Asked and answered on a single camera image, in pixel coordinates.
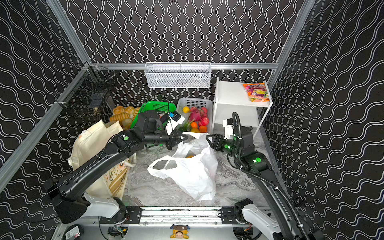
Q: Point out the pink dragon fruit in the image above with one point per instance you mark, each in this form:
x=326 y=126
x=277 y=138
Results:
x=197 y=114

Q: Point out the white wire wall basket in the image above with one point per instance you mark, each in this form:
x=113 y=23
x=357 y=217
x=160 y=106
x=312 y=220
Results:
x=178 y=74

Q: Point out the green plastic basket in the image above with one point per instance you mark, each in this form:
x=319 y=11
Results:
x=159 y=107

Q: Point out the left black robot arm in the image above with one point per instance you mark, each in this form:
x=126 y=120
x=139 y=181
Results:
x=68 y=194

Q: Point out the orange candy bag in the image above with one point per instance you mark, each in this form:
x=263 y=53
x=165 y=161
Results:
x=257 y=92

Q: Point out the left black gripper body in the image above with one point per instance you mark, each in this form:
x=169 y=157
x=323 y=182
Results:
x=171 y=140

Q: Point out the yellow lemon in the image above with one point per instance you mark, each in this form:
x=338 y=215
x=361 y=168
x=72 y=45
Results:
x=186 y=109

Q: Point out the cartoon figure sticker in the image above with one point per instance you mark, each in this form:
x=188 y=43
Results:
x=180 y=231

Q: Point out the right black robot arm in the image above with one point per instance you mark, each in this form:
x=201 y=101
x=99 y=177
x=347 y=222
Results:
x=238 y=145

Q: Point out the white plastic grocery bag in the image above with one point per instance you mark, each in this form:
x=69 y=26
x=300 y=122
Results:
x=192 y=167

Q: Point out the red apple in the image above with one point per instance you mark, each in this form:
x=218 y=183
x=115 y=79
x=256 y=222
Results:
x=204 y=121

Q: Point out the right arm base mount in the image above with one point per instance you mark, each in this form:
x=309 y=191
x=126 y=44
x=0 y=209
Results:
x=233 y=215

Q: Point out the white plastic fruit basket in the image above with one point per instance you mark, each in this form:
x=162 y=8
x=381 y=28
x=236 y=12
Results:
x=198 y=103

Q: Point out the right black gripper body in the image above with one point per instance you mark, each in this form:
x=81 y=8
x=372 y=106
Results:
x=216 y=143

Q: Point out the white two-tier shelf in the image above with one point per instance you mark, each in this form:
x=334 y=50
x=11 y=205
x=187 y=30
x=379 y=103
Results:
x=231 y=97

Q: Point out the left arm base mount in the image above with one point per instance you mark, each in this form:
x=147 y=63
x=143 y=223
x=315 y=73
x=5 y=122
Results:
x=125 y=215

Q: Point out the black wire wall basket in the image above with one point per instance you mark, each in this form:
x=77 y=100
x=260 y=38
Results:
x=90 y=101

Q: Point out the yellow mango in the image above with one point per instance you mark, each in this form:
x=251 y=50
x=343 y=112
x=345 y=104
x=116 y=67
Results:
x=195 y=130

